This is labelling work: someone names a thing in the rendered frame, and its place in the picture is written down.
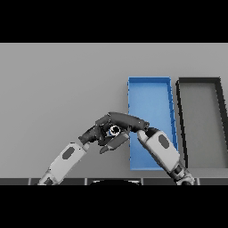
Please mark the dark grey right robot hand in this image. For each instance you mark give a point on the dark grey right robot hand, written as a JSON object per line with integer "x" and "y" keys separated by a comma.
{"x": 127, "y": 120}

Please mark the blue bin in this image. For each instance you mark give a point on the blue bin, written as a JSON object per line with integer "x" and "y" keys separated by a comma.
{"x": 150, "y": 101}

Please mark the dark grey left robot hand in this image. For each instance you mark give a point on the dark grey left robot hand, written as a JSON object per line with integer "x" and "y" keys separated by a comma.
{"x": 92, "y": 133}

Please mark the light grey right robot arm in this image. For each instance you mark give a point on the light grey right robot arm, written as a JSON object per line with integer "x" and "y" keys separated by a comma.
{"x": 161, "y": 150}

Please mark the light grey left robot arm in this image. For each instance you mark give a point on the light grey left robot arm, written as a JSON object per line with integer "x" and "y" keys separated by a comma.
{"x": 66, "y": 158}

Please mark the dark grey bin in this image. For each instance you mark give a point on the dark grey bin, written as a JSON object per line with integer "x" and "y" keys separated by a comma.
{"x": 201, "y": 124}

